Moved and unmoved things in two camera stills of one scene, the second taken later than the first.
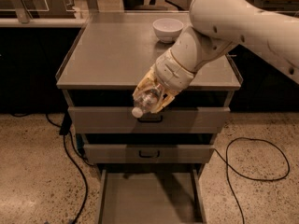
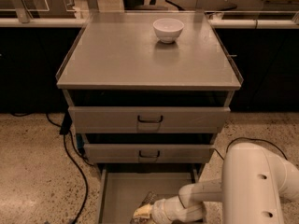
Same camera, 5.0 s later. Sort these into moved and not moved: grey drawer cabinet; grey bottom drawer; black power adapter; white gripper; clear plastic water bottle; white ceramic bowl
Moved: clear plastic water bottle; white gripper
Not moved: white ceramic bowl; grey bottom drawer; grey drawer cabinet; black power adapter
